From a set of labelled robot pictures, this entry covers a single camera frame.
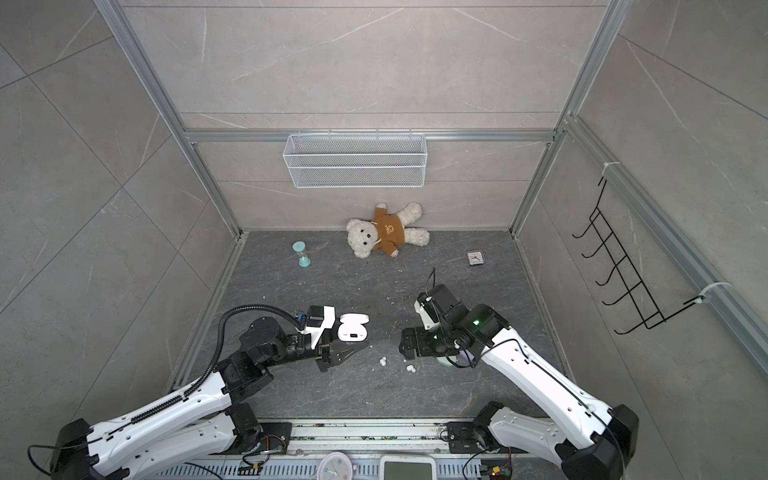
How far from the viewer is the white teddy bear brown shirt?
109 centimetres

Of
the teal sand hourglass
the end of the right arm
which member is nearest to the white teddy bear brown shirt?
the teal sand hourglass

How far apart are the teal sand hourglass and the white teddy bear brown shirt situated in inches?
6.5

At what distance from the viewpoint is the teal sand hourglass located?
1050 mm
